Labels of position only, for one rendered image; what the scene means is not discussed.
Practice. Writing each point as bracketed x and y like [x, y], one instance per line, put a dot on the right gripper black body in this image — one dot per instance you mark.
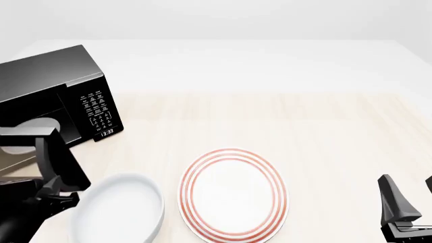
[405, 234]

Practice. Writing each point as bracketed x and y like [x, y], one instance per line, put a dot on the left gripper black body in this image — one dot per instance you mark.
[55, 203]

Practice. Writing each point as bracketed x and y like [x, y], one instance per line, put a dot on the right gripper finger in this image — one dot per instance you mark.
[429, 184]
[395, 205]

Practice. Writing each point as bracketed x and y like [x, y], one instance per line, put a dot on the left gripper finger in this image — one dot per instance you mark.
[50, 187]

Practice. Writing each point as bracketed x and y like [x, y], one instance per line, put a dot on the black microwave door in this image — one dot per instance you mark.
[69, 167]

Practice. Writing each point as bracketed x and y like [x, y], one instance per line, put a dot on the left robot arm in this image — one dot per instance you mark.
[15, 215]

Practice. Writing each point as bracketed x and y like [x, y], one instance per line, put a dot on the black microwave oven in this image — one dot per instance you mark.
[44, 73]

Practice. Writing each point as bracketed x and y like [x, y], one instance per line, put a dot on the white round bowl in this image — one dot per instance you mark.
[118, 210]

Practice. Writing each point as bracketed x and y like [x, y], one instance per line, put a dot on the round glass turntable plate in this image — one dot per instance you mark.
[40, 122]

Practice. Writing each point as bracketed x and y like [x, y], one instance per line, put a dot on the white plate with red rings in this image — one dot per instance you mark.
[233, 195]

